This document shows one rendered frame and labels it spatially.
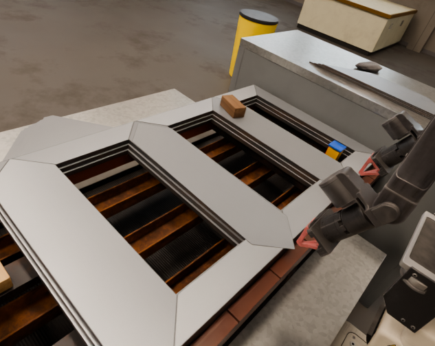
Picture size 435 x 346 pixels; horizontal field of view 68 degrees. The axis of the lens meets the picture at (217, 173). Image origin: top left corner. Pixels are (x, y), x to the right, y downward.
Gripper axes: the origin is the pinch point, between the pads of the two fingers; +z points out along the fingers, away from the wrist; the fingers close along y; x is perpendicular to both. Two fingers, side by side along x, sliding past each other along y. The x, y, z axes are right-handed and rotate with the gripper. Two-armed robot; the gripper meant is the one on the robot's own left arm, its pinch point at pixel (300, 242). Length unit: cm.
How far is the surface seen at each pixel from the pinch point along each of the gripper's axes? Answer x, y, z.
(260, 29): -156, -268, 110
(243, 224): -10.0, -4.8, 18.8
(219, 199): -20.4, -7.0, 23.8
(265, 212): -8.8, -14.5, 18.0
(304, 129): -26, -80, 29
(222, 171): -28.0, -18.1, 27.2
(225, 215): -15.4, -3.3, 21.4
